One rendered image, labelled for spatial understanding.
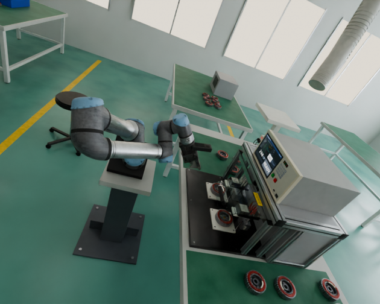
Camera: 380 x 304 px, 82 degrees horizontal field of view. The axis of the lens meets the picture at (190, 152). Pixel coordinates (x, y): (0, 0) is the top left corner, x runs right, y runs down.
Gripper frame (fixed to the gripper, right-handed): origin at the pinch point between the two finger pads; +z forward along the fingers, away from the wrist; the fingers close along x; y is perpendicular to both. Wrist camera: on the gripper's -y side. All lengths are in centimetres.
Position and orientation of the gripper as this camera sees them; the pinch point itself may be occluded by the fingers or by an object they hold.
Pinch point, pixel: (199, 167)
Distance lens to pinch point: 128.9
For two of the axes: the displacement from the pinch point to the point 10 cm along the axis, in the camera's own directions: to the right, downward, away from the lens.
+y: -9.6, 2.4, 1.1
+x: 0.5, 5.9, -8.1
